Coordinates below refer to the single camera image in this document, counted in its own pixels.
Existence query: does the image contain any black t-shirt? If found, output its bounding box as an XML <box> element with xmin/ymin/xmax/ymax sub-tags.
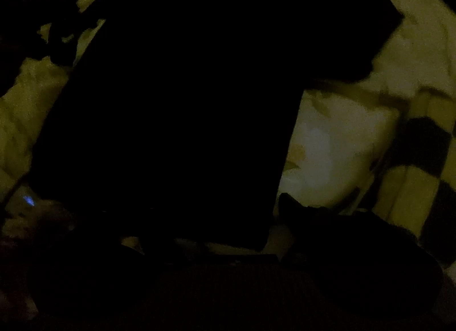
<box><xmin>21</xmin><ymin>0</ymin><xmax>405</xmax><ymax>257</ymax></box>

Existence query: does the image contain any floral light bed sheet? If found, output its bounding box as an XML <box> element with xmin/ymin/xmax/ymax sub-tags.
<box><xmin>0</xmin><ymin>0</ymin><xmax>456</xmax><ymax>282</ymax></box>

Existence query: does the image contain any black white checkered cloth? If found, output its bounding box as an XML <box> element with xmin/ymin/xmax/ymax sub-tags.
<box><xmin>373</xmin><ymin>88</ymin><xmax>455</xmax><ymax>269</ymax></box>

